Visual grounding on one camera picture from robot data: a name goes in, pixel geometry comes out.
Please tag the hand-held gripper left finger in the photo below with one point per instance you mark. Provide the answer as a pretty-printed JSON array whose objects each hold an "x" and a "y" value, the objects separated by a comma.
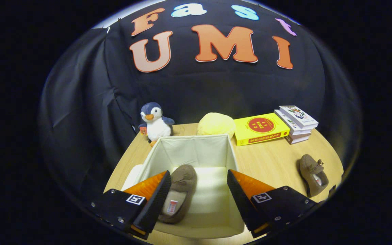
[{"x": 155, "y": 204}]

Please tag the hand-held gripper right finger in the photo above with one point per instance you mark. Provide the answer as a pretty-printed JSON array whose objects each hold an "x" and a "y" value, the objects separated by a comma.
[{"x": 242, "y": 204}]

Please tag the brown shoe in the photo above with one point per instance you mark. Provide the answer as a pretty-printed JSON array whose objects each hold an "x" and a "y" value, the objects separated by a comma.
[
  {"x": 182, "y": 183},
  {"x": 310, "y": 170}
]

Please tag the beige fabric storage box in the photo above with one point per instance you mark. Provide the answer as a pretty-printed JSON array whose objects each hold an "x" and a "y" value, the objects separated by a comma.
[{"x": 209, "y": 190}]

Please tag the penguin plush toy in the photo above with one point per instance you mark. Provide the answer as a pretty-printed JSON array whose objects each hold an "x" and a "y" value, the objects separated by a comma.
[{"x": 157, "y": 127}]

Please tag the yellow book with red circle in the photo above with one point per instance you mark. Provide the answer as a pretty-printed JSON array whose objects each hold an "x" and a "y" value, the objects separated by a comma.
[{"x": 260, "y": 129}]

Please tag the yellow round plush cushion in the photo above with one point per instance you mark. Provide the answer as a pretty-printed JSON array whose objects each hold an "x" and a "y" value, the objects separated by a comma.
[{"x": 216, "y": 124}]

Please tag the white book with green print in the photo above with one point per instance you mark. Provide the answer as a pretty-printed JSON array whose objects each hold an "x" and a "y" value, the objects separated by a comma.
[{"x": 289, "y": 124}]

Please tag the white book with floral cover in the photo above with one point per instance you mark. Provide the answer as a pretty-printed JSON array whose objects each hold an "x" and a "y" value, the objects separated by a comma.
[{"x": 299, "y": 116}]

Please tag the black backdrop cloth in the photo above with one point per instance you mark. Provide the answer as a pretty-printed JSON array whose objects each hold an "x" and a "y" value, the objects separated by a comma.
[{"x": 199, "y": 88}]

